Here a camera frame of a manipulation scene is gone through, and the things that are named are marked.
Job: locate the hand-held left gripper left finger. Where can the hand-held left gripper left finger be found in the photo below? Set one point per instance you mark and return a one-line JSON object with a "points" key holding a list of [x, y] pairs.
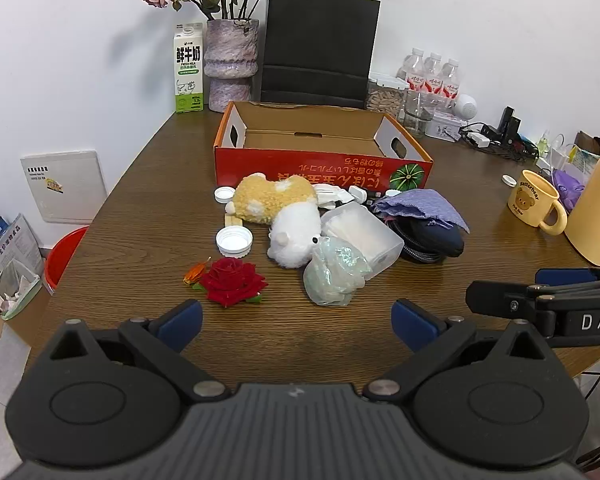
{"points": [[182, 322]]}

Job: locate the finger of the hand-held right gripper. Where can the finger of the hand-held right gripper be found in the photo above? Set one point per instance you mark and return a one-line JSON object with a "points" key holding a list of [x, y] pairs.
{"points": [[500, 300], [565, 276]]}

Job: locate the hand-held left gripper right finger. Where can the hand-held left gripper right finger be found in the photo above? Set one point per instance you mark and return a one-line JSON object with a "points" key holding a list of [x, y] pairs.
{"points": [[412, 322]]}

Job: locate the red rose flower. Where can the red rose flower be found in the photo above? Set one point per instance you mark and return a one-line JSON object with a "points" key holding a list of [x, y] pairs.
{"points": [[230, 280]]}

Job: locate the navy blue pouch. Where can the navy blue pouch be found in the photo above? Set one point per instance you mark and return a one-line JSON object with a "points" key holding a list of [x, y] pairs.
{"points": [[442, 242]]}

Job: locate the iridescent plastic bag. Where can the iridescent plastic bag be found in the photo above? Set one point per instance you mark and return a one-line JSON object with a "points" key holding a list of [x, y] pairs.
{"points": [[335, 275]]}

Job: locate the large white bottle cap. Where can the large white bottle cap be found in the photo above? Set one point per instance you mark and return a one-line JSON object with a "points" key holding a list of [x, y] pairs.
{"points": [[234, 241]]}

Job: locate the translucent plastic container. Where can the translucent plastic container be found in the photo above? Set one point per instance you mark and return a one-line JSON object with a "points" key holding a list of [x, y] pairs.
{"points": [[365, 235]]}

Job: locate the purple cloth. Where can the purple cloth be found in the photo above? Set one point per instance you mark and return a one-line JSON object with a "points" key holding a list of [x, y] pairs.
{"points": [[420, 207]]}

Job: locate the white tissue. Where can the white tissue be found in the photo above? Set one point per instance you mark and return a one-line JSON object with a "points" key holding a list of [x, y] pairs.
{"points": [[330, 192]]}

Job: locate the yellow and white plush toy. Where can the yellow and white plush toy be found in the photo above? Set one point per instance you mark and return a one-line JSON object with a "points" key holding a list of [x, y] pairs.
{"points": [[280, 200]]}

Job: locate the red cardboard box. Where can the red cardboard box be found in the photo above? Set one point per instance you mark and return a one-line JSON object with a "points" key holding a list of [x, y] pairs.
{"points": [[300, 170]]}

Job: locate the orange flower petal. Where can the orange flower petal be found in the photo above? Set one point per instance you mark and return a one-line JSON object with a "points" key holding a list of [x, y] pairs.
{"points": [[195, 272]]}

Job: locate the yellow bear mug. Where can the yellow bear mug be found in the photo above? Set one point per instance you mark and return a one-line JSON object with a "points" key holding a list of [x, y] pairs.
{"points": [[530, 200]]}

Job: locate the purple plastic bag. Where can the purple plastic bag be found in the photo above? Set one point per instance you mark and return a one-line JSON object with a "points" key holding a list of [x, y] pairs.
{"points": [[567, 187]]}

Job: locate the brown wooden desk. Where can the brown wooden desk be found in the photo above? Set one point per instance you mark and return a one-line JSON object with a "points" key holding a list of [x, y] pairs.
{"points": [[290, 325]]}

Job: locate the flat white cap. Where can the flat white cap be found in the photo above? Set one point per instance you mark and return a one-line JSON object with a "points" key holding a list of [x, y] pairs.
{"points": [[508, 180]]}

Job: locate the small wooden block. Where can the small wooden block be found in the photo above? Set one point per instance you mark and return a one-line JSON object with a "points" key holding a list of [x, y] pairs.
{"points": [[232, 222]]}

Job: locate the small white bottle cap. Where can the small white bottle cap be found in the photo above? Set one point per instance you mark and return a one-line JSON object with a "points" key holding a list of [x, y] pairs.
{"points": [[224, 194]]}

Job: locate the red bucket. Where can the red bucket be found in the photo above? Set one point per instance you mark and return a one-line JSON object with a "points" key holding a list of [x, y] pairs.
{"points": [[62, 260]]}

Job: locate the brown paper bag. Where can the brown paper bag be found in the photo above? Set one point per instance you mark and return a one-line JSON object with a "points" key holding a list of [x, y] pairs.
{"points": [[592, 144]]}

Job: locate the white charger plug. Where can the white charger plug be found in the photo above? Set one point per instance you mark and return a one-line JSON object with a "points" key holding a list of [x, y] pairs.
{"points": [[362, 195]]}

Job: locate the black power adapters cluster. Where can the black power adapters cluster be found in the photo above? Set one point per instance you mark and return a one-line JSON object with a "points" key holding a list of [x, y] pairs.
{"points": [[510, 150]]}

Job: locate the white power adapter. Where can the white power adapter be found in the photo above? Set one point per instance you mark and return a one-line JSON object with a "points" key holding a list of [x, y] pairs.
{"points": [[479, 140]]}

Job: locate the black upright adapter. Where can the black upright adapter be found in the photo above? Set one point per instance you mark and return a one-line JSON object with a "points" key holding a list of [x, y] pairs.
{"points": [[507, 125]]}

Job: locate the cardboard box with papers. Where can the cardboard box with papers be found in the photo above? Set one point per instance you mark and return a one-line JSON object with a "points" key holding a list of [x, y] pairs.
{"points": [[15, 295]]}

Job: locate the pale printed tin box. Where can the pale printed tin box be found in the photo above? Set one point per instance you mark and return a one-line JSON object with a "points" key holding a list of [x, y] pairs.
{"points": [[442, 127]]}

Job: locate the blue printed packets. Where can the blue printed packets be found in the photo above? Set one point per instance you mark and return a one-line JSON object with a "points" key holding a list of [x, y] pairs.
{"points": [[2, 245]]}

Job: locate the white round speaker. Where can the white round speaker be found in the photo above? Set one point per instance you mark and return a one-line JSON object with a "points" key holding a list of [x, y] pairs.
{"points": [[466, 106]]}

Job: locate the clear drinking glass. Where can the clear drinking glass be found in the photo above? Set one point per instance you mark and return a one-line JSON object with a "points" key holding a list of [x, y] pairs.
{"points": [[419, 115]]}

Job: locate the red label water bottle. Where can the red label water bottle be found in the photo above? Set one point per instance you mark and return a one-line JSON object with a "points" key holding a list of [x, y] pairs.
{"points": [[414, 72], [432, 75], [451, 82]]}

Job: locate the clear container of seeds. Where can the clear container of seeds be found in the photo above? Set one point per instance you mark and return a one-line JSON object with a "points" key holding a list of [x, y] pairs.
{"points": [[386, 95]]}

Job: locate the green and white milk carton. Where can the green and white milk carton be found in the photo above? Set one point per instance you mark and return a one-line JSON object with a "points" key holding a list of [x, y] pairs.
{"points": [[189, 70]]}

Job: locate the purple marbled vase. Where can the purple marbled vase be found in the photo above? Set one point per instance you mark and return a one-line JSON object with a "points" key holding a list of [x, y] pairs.
{"points": [[230, 65]]}

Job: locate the black paper bag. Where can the black paper bag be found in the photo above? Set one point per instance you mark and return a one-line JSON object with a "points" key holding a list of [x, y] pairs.
{"points": [[320, 50]]}

